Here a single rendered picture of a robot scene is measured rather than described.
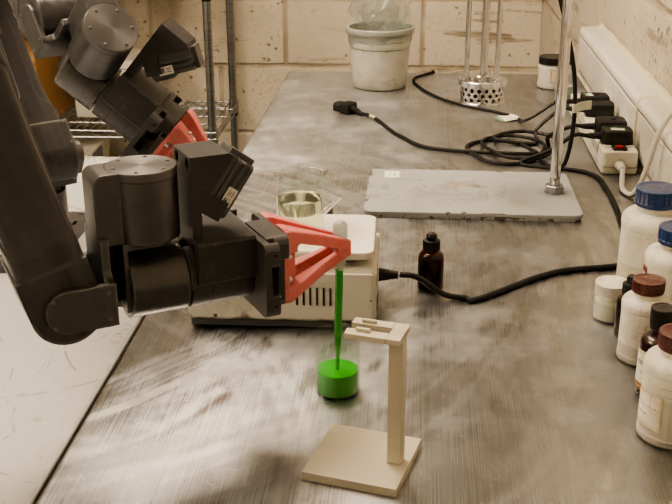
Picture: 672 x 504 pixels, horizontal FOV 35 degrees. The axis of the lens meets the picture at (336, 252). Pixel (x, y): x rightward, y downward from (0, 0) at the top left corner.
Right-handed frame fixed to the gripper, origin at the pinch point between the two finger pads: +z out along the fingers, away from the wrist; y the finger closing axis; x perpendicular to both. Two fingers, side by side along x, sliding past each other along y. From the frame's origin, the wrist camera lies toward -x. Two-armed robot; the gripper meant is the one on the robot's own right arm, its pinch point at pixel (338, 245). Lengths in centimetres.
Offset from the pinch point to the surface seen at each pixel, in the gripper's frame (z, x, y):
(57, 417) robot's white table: -24.8, 14.8, 6.9
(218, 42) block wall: 82, 29, 255
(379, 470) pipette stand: -3.5, 13.9, -14.6
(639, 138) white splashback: 74, 9, 43
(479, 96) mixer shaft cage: 41, -1, 40
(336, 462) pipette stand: -6.1, 13.9, -12.0
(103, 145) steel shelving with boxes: 41, 61, 259
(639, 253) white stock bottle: 37.8, 8.1, 2.5
